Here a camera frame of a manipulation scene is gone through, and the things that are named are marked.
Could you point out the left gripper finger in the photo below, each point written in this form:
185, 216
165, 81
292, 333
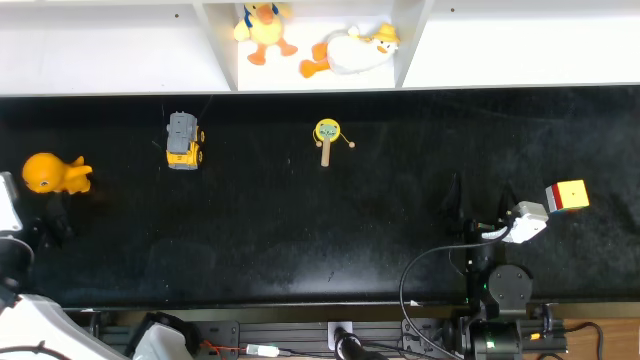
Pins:
57, 217

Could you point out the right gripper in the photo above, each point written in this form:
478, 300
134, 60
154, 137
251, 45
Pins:
472, 230

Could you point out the orange toy dinosaur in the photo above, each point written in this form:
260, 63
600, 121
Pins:
50, 174

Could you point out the grey and yellow toy truck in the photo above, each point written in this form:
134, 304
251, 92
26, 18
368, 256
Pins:
181, 135

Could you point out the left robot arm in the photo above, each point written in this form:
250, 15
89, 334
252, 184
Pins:
35, 325

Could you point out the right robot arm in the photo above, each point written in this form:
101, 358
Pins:
510, 287

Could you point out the many-coloured puzzle cube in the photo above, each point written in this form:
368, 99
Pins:
572, 195

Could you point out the yellow rattle drum toy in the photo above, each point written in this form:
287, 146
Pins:
327, 131

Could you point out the white shelf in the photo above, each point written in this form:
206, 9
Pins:
100, 50

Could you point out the white plush duck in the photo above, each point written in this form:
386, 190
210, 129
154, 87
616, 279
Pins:
355, 52

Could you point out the yellow plush duck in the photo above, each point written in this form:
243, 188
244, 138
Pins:
266, 31

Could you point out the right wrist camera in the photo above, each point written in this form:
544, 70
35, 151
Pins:
527, 220

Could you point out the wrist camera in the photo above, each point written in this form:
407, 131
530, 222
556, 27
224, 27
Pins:
527, 220
7, 205

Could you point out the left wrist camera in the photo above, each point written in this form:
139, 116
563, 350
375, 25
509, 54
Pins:
7, 205

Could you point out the mounting rail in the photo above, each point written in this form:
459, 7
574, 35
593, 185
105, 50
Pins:
300, 332

